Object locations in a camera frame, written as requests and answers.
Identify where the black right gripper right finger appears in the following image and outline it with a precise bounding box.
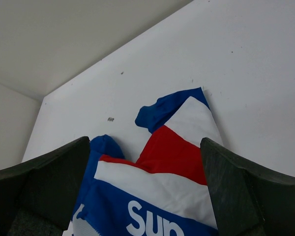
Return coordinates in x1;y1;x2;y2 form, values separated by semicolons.
201;138;295;236

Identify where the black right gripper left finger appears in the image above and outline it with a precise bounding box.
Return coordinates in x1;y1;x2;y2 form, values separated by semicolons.
0;137;90;236

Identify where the blue white red jacket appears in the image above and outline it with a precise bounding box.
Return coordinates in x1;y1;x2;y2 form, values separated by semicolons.
71;88;222;236

